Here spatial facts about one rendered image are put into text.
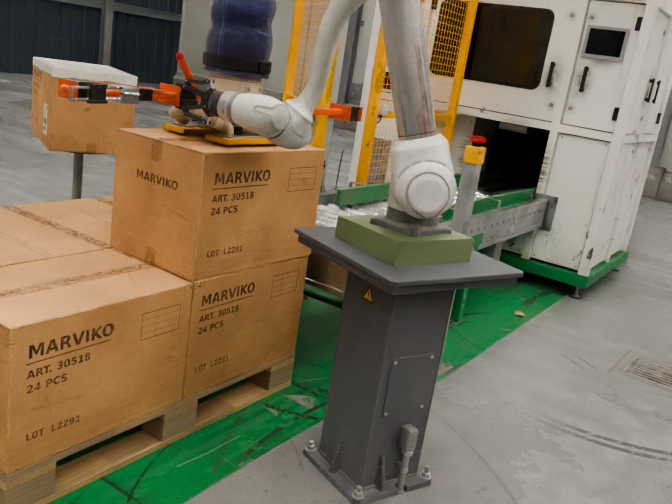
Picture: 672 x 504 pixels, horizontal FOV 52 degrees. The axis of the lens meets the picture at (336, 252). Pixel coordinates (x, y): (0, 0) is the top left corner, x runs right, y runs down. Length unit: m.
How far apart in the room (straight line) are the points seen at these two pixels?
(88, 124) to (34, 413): 2.03
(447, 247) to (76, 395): 1.09
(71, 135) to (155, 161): 1.50
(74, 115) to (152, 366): 1.82
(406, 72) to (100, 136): 2.24
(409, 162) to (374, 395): 0.72
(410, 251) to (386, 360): 0.34
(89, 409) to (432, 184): 1.11
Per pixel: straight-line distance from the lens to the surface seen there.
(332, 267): 2.65
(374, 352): 2.06
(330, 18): 1.97
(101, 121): 3.72
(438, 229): 2.04
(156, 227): 2.26
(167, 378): 2.24
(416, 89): 1.78
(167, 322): 2.15
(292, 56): 4.27
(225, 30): 2.32
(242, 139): 2.26
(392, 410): 2.15
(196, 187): 2.11
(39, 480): 2.08
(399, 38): 1.78
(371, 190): 3.73
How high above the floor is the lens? 1.27
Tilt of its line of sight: 16 degrees down
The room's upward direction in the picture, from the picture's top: 9 degrees clockwise
